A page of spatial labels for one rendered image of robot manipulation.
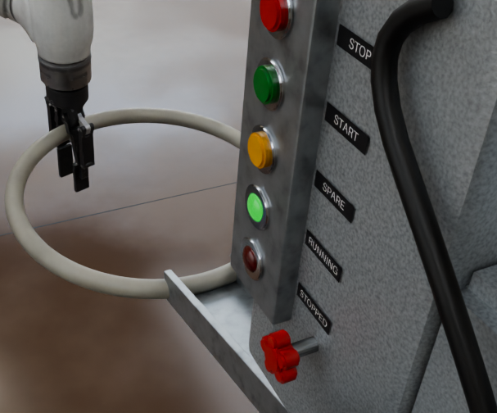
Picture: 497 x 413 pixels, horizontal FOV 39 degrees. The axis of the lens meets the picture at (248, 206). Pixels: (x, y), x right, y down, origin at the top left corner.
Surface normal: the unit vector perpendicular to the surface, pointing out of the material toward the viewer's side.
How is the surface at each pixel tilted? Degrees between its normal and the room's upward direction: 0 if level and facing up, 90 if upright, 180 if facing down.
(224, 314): 16
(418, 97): 90
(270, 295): 90
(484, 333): 90
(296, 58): 90
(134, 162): 0
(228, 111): 0
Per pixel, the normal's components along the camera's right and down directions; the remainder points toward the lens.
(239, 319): -0.05, -0.92
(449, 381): -0.89, 0.21
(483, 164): 0.07, 0.59
